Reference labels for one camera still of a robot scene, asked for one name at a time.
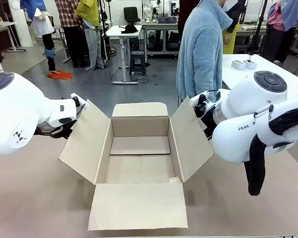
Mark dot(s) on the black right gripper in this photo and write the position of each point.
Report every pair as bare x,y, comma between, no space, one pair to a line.
206,119

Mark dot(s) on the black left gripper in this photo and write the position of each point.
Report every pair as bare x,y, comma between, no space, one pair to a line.
52,131

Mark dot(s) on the brown cardboard box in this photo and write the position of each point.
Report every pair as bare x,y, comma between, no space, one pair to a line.
139,210

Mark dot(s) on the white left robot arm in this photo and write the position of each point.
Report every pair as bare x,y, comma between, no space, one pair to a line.
15,111

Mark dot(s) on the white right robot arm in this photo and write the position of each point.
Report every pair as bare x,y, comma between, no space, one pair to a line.
250,99

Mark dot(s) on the bare hand of aproned person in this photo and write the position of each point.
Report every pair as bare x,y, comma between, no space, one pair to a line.
228,38

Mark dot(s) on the orange cloth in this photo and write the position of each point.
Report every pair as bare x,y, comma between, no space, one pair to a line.
60,75

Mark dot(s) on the small white box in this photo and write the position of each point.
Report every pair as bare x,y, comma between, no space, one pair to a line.
250,64
238,65

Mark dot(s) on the person in blue fleece coat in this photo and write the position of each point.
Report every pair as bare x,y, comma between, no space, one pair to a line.
201,49

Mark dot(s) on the person in yellow apron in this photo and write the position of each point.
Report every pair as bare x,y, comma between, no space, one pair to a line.
234,37

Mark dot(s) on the dark plastic stool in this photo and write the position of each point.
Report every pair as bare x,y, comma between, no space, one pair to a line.
137,62

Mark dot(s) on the grey workbench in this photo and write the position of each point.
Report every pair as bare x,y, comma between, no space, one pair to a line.
161,37

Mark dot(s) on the person in yellow shirt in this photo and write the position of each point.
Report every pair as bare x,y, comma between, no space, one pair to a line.
92,37

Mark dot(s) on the person in plaid shirt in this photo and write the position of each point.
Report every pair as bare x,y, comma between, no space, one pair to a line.
70,29

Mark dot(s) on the blue storage box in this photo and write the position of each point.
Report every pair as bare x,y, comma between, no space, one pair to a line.
172,19
163,19

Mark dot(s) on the black tripod stand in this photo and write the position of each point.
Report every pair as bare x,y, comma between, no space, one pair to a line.
259,24

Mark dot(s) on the white side table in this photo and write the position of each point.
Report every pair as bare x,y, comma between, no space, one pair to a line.
2,32

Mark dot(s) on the person in pink and blue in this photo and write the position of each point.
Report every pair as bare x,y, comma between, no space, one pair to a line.
280,29

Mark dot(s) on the white height-adjustable desk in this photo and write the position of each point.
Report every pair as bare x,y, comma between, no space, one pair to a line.
124,37

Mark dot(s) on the black bag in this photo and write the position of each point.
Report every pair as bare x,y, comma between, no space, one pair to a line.
129,29

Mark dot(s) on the white humanoid robot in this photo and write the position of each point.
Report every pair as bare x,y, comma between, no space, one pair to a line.
152,10

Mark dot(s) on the black office chair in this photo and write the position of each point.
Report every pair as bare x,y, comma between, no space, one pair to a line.
132,13

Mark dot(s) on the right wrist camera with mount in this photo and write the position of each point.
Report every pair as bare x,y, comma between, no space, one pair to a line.
201,98

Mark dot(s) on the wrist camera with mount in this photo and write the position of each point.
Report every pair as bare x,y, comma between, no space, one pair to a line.
201,98
75,100

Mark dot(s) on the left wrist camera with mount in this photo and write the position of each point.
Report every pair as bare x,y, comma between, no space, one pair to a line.
75,100

